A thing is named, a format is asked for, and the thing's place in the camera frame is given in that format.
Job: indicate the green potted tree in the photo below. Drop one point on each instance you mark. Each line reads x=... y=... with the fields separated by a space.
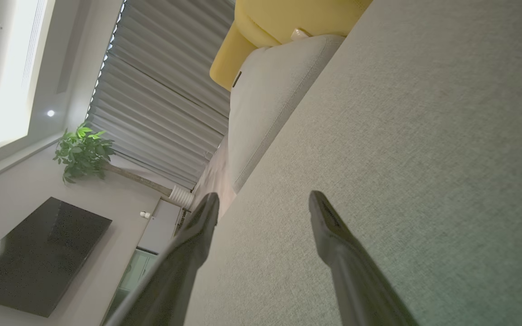
x=84 y=151

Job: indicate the black flat television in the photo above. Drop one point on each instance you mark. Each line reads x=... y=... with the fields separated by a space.
x=39 y=258

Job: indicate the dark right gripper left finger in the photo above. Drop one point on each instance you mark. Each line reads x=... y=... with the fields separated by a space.
x=184 y=262

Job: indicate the white wall cabinet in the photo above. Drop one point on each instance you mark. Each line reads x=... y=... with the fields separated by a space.
x=159 y=226

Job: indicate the small white wall device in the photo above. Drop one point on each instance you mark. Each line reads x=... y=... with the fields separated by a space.
x=145 y=214

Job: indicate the grey pleated curtain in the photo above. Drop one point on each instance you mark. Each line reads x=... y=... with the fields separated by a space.
x=161 y=90

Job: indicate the yellow armchair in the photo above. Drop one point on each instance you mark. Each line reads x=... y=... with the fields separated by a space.
x=283 y=18

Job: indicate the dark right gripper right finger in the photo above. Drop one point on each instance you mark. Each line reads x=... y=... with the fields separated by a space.
x=351 y=271

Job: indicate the white ribbed plant pot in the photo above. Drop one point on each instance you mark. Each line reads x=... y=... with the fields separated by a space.
x=182 y=197

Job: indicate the grey sofa ottoman cushion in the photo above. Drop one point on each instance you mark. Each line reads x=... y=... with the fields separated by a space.
x=270 y=99

